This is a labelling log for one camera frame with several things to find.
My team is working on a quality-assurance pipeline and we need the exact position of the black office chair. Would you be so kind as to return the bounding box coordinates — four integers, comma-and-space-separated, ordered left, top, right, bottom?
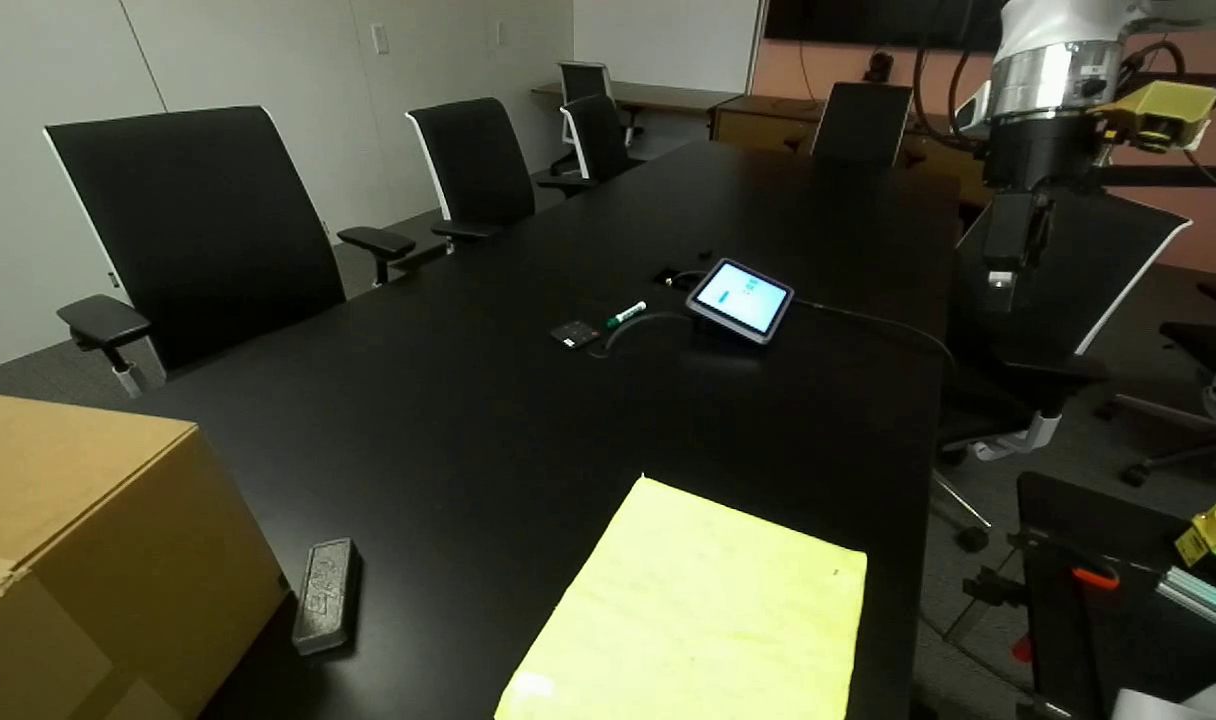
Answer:
538, 91, 644, 202
939, 184, 1197, 553
40, 105, 420, 401
809, 81, 916, 171
378, 91, 542, 269
557, 62, 617, 105

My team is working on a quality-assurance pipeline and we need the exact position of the teal tube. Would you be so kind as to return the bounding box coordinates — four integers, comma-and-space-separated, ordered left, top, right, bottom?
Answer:
1156, 566, 1216, 631

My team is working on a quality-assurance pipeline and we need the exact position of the black remote control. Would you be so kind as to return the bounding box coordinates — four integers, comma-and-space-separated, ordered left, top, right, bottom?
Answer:
289, 534, 361, 659

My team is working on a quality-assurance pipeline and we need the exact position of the yellow cloth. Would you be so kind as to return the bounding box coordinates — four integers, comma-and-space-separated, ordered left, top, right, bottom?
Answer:
492, 472, 872, 720

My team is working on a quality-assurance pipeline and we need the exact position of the small black device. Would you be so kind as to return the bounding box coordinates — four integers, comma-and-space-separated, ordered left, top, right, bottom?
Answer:
547, 318, 598, 352

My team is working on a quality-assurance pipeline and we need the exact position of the brown cardboard box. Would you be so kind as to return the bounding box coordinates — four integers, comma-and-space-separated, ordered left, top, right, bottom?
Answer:
0, 387, 291, 720

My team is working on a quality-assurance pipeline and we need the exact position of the yellow wrist camera mount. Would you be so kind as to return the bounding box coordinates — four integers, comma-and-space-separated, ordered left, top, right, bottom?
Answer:
1095, 75, 1216, 152

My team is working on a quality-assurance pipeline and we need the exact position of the yellow green plastic object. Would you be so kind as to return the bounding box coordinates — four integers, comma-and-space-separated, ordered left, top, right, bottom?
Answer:
1171, 501, 1216, 572

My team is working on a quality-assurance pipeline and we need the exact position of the wooden credenza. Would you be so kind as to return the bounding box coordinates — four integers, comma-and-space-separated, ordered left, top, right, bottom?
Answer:
707, 91, 998, 203

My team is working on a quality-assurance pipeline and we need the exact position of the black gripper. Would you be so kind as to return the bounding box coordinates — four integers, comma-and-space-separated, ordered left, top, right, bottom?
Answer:
981, 118, 1107, 323

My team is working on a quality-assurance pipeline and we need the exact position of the tablet touch panel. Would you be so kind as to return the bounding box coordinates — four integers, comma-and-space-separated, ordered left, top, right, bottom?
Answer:
685, 254, 798, 352

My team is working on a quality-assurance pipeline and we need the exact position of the wall television screen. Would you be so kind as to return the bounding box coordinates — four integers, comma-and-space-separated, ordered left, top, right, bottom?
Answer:
762, 0, 1004, 46

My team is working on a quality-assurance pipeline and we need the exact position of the black equipment stand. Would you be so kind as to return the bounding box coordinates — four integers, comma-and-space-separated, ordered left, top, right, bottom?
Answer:
1010, 468, 1216, 720

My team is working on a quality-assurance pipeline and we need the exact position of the orange clamp handle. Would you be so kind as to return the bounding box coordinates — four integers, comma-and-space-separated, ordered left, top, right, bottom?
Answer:
1068, 566, 1123, 598

